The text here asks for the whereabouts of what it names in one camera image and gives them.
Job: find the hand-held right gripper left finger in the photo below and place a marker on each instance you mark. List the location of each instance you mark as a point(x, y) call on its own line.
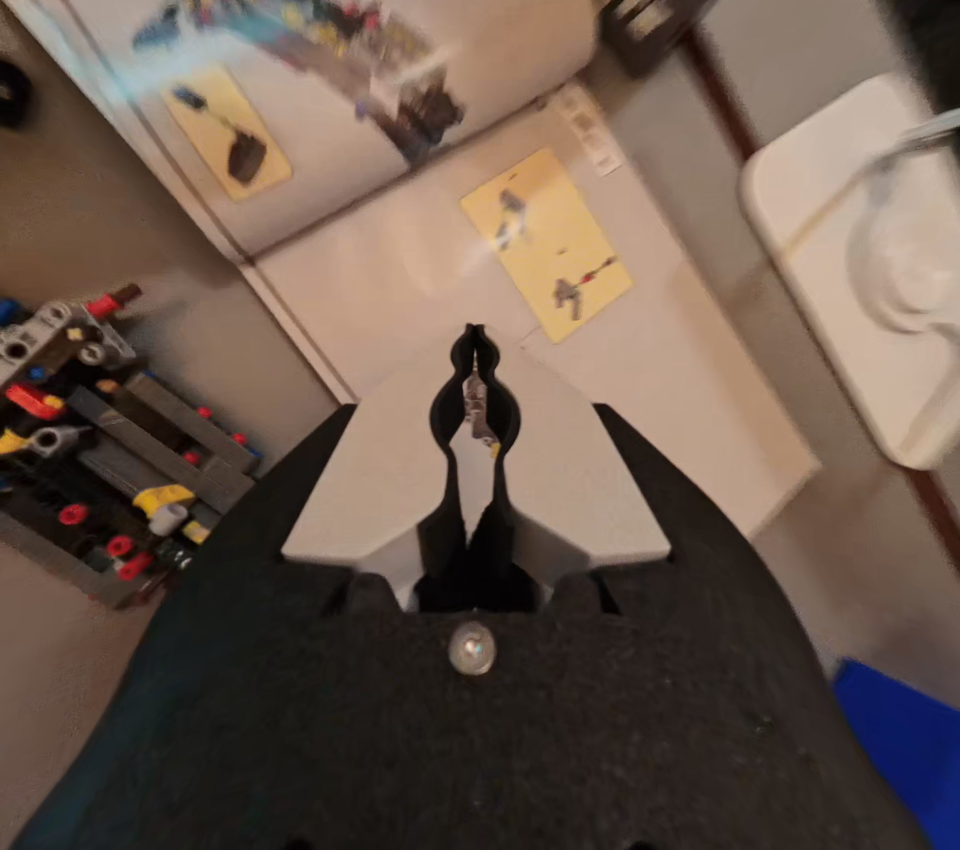
point(367, 483)

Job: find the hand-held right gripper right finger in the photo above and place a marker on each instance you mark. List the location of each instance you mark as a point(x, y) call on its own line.
point(585, 490)

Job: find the grey lego piece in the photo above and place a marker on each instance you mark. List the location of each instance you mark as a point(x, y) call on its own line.
point(474, 400)

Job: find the lego chassis assembly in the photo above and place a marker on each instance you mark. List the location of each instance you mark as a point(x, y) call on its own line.
point(112, 430)

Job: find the blue plastic bin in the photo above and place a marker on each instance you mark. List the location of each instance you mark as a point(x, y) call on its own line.
point(907, 737)

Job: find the lego instruction booklet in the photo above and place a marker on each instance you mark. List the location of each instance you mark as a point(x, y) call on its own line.
point(420, 265)

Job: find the black lego connector piece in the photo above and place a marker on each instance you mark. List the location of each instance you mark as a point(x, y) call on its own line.
point(13, 93)

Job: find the white rounded board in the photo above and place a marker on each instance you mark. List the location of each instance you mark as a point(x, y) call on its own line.
point(810, 228)

